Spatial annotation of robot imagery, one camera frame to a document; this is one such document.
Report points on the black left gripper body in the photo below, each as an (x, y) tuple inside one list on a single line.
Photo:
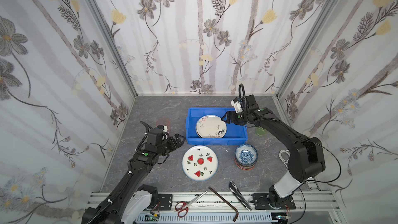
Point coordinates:
[(171, 141)]

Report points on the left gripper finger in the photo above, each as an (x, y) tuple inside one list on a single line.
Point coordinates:
[(179, 140), (173, 144)]

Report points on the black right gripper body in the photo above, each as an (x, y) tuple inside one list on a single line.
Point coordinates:
[(234, 117)]

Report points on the cream painted plate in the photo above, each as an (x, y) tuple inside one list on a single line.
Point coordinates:
[(211, 126)]

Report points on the white watermelon plate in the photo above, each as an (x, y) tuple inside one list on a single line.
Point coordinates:
[(200, 163)]

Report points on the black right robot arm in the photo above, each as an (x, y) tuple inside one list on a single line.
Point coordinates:
[(306, 158)]

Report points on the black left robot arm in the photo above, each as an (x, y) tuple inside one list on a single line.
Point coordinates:
[(130, 197)]

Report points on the blue plastic bin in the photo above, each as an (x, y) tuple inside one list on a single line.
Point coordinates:
[(233, 135)]

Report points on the pink glass cup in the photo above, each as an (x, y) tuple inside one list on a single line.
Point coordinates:
[(163, 121)]

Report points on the green glass cup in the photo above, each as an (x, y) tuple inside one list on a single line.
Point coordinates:
[(260, 131)]

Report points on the blue patterned bowl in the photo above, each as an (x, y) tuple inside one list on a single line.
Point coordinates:
[(246, 155)]

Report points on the red rimmed bowl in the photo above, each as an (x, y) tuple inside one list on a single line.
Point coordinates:
[(244, 167)]

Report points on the dark bent metal bar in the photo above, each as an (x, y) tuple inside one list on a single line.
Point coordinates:
[(227, 203)]

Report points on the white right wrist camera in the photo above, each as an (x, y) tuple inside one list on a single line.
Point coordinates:
[(236, 103)]

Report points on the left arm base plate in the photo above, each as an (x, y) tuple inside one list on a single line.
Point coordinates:
[(164, 203)]

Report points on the aluminium front rail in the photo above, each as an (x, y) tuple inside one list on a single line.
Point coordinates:
[(310, 201)]

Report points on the red handled scissors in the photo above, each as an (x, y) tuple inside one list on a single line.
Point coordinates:
[(182, 207)]

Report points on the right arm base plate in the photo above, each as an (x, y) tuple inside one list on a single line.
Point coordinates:
[(264, 201)]

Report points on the white slotted cable duct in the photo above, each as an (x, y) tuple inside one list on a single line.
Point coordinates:
[(207, 218)]

